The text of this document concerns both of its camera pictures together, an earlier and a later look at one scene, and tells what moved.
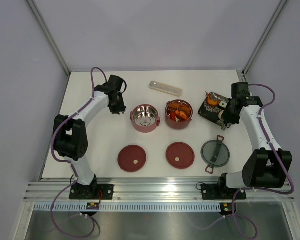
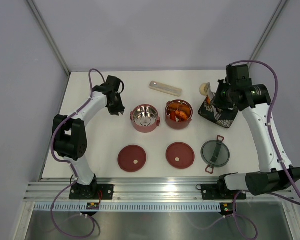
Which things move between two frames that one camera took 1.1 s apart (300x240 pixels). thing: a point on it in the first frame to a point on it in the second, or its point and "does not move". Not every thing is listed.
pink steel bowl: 145,118 does not move
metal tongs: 224,127 to 211,94
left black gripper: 120,108 does not move
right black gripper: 225,116 to 217,101
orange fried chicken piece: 181,114 does not move
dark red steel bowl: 178,114 does not move
